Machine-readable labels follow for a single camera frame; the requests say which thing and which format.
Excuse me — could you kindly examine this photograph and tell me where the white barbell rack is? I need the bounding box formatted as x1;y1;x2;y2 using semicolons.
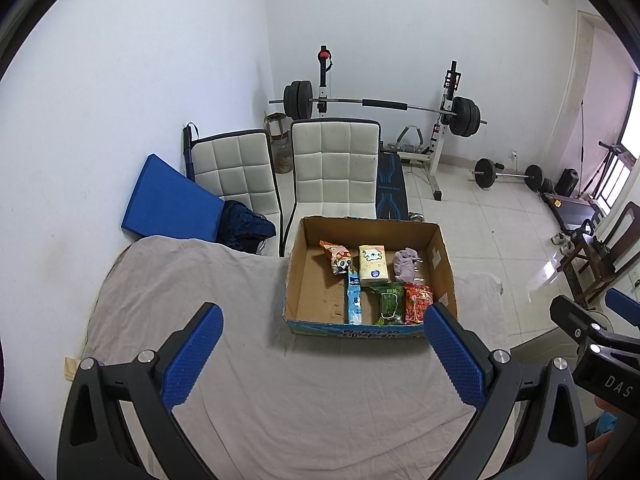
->
315;45;461;201

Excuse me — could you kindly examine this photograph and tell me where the black and blue weight bench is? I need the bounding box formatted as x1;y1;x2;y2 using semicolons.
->
376;152;408;221

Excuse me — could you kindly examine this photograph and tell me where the blue foam mat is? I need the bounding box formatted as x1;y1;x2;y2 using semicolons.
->
121;154;226;247

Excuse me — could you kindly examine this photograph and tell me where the long barbell with black plates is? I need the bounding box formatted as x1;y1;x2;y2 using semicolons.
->
269;80;488;138

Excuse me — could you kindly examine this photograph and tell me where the grey plush toy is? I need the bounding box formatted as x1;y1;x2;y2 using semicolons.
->
392;246;422;283

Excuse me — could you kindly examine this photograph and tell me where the black treadmill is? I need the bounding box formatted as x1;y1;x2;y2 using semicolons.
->
542;191;608;231

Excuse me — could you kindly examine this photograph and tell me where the red snack packet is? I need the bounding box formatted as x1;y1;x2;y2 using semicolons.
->
402;282;435;326

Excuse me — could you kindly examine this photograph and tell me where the thin black pole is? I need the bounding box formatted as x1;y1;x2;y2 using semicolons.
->
579;100;587;196

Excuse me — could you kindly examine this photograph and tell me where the black speaker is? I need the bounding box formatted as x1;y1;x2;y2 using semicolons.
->
556;167;581;197

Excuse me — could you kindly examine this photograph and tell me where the grey table cloth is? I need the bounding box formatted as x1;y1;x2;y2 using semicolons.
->
82;234;506;480

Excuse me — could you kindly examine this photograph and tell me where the dark wooden chair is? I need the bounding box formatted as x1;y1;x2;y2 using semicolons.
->
557;201;640;306

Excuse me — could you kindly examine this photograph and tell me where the black and blue pole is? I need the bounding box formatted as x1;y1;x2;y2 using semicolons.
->
181;122;198;181

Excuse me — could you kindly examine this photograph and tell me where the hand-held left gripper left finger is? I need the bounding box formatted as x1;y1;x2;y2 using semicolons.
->
57;302;224;480

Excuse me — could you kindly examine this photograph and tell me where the short barbell with black plates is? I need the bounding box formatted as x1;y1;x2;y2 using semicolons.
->
470;157;543;193

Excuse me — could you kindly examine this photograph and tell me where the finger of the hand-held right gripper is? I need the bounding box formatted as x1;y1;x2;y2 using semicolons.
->
550;295;640;356
605;287;640;333

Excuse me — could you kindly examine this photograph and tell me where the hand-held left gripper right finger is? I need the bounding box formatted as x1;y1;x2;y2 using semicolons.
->
423;303;588;480

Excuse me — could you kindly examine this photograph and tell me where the grey padded bench handle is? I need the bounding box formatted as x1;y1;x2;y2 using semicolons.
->
395;125;426;153

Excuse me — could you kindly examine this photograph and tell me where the light blue snack packet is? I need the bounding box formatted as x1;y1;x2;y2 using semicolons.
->
346;269;364;325

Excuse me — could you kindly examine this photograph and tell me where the green snack packet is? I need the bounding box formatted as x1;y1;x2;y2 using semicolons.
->
370;281;406;326

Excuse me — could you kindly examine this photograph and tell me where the pale yellow tissue pack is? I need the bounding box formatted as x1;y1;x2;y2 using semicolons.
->
357;244;391;288

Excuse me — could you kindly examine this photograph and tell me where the cardboard box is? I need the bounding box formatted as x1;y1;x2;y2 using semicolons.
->
282;216;458;342

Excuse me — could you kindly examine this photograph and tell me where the window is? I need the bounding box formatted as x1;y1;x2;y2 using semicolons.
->
597;75;640;211

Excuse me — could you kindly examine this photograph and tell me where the large white padded chair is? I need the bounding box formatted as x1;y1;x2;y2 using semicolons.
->
280;117;383;256

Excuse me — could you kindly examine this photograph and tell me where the dark blue jacket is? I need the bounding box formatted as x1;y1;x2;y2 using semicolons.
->
220;200;277;256

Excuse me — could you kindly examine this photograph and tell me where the small white padded chair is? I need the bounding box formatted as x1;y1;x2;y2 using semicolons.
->
190;129;282;256

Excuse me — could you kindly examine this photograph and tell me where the orange cartoon snack packet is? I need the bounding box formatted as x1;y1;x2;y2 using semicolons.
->
319;240;352;276

